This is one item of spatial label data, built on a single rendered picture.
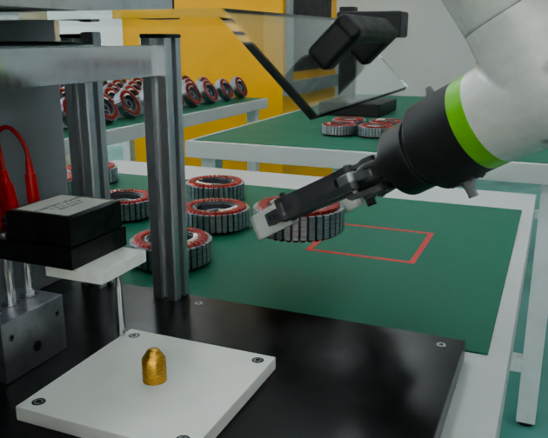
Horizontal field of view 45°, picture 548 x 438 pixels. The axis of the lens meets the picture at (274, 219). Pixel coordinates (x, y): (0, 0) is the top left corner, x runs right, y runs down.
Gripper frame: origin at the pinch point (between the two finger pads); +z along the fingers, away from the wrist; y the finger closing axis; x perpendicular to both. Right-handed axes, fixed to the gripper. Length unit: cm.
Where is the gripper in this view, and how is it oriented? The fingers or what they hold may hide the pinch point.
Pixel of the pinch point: (300, 215)
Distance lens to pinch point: 81.2
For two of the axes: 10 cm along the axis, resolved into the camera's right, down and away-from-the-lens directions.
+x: -3.5, -9.3, 1.2
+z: -6.1, 3.2, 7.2
